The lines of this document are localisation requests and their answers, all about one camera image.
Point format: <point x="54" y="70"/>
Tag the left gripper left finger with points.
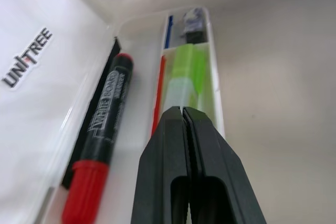
<point x="160" y="169"/>

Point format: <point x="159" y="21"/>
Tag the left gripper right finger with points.
<point x="220" y="182"/>

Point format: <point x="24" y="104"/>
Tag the red black whiteboard marker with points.
<point x="102" y="119"/>

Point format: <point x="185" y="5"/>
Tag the green and white pen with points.
<point x="183" y="77"/>

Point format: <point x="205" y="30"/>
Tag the small dark eraser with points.
<point x="193" y="24"/>

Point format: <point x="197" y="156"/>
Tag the white plastic pencil case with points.
<point x="34" y="103"/>

